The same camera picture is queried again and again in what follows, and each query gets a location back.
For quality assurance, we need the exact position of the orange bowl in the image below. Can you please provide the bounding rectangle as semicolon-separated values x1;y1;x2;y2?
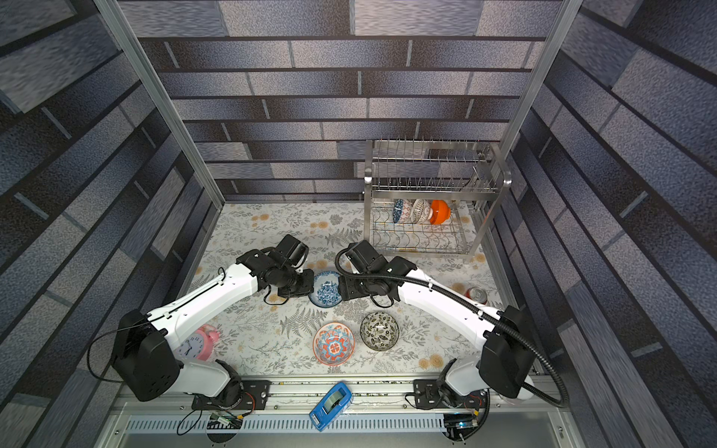
429;200;451;225

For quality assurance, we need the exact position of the aluminium rail frame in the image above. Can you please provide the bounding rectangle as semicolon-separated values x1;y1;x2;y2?
96;373;584;447

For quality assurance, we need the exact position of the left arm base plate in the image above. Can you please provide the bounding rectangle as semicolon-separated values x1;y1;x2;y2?
192;380;271;412

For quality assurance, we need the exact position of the black corrugated cable conduit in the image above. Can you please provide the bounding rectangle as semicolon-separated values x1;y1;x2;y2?
334;245;571;409

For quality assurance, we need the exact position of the red blue floral bowl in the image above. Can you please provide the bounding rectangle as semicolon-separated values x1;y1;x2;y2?
312;322;356;367

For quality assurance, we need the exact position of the floral table mat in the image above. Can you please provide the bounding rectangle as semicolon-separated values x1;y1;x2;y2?
150;200;539;377

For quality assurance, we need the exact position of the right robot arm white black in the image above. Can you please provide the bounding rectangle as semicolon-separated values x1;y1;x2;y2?
334;241;499;397

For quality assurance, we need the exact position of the pink alarm clock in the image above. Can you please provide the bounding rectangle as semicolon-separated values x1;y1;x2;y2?
175;325;220;361

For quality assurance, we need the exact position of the blue dotted pattern bowl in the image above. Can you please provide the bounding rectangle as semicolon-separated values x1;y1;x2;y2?
392;199;414;224

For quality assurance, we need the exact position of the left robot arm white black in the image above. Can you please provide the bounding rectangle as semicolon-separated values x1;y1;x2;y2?
110;234;314;409

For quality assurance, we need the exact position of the black white floral bowl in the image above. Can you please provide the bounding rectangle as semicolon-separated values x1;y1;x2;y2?
360;312;401;352

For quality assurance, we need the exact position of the blue handheld meter device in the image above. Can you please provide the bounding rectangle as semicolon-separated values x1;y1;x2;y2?
309;382;353;432

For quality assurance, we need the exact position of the red soda can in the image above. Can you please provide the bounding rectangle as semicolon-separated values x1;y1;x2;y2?
465;287;488;304

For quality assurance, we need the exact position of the steel two-tier dish rack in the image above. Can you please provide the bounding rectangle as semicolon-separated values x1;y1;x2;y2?
363;139;513;257

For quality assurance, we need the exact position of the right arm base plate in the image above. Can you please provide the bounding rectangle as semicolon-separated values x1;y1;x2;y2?
404;379;490;411

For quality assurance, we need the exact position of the white lattice pattern bowl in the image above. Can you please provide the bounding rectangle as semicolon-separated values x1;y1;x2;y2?
411;199;432;224

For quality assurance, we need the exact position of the blue floral rim bowl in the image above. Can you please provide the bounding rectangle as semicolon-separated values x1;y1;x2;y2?
308;271;343;308

